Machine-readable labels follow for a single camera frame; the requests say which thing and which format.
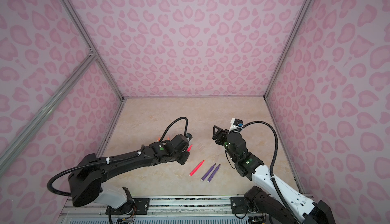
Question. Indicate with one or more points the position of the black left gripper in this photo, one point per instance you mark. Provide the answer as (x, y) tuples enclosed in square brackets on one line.
[(186, 158)]

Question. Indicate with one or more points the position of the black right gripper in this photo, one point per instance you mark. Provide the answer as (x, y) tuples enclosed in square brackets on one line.
[(223, 133)]

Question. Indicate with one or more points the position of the pink marker pen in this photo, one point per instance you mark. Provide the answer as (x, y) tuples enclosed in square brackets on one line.
[(189, 147), (196, 168)]

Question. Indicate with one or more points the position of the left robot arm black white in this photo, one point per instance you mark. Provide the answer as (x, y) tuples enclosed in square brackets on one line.
[(86, 181)]

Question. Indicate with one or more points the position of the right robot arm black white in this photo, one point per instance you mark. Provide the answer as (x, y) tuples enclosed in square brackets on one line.
[(270, 195)]

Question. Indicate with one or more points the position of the purple marker pen left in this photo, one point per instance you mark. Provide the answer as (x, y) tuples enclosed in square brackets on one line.
[(208, 172)]

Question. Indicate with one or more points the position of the purple marker pen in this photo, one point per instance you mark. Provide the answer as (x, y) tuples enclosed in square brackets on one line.
[(213, 173), (208, 172)]

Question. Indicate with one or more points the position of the purple marker pen right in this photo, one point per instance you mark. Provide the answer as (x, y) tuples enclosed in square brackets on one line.
[(213, 173)]

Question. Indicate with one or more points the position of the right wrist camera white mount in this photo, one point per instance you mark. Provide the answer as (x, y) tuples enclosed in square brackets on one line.
[(236, 124)]

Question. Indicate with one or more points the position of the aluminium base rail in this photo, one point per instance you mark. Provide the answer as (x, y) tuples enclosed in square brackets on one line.
[(222, 209)]

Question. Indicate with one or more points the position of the aluminium diagonal frame bar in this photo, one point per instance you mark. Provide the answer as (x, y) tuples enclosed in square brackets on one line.
[(19, 143)]

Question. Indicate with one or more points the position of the aluminium corner frame post right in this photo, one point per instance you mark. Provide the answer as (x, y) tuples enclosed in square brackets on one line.
[(299, 21)]

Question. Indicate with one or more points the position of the aluminium corner frame post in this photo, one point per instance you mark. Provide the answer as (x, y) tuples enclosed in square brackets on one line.
[(299, 21), (82, 30)]

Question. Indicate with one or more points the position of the aluminium corner frame post left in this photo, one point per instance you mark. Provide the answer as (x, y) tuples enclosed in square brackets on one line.
[(82, 30)]

